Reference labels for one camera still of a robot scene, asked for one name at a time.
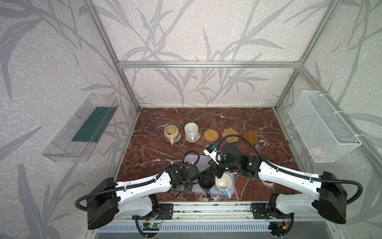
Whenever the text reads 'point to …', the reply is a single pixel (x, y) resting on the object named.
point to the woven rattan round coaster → (211, 135)
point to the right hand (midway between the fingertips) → (205, 164)
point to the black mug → (206, 180)
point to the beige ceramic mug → (171, 133)
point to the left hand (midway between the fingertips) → (189, 184)
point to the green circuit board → (151, 226)
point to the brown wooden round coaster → (251, 137)
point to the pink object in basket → (316, 151)
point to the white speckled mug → (191, 131)
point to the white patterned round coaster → (193, 141)
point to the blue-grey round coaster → (177, 139)
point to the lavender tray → (202, 162)
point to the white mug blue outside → (223, 184)
